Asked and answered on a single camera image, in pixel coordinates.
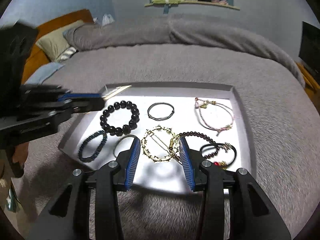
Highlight thin grey cord bracelet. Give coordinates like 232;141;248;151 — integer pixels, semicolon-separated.
146;102;175;121

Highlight dark red bead bracelet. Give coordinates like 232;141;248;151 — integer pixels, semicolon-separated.
178;130;221;160

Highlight black hair tie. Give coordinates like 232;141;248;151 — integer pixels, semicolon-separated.
199;142;237;168

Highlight gold round hair clip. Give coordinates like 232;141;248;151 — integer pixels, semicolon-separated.
140;125;182;165

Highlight light blue sheet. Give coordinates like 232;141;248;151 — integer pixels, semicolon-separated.
24;62;64;85

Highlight striped pillow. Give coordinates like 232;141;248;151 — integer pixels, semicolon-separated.
55;47;78;62

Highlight wooden headboard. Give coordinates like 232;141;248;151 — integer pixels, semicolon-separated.
22;9;93;83

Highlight olive green pillow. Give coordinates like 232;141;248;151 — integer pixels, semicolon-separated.
36;20;84;62

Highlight white plastic bag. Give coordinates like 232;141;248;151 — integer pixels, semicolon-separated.
101;14;114;26

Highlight grey bed blanket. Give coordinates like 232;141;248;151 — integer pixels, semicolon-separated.
10;13;316;240

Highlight grey cardboard tray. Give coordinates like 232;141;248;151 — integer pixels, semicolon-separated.
58;81;257;196

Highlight wooden tv stand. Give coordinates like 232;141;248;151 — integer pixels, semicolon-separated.
296;62;319;109

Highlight wooden window shelf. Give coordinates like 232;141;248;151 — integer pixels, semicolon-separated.
144;0;240;11

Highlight black television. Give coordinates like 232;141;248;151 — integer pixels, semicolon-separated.
299;22;319;78

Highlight black bead bracelet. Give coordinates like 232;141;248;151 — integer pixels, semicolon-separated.
99;100;140;137

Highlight dark blue braided bracelet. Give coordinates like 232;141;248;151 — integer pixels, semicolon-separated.
77;130;108;163

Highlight red gold charm bracelet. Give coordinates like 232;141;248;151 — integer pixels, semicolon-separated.
212;160;229;170

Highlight pink cord bracelet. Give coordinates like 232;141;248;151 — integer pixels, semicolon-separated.
194;97;235;137

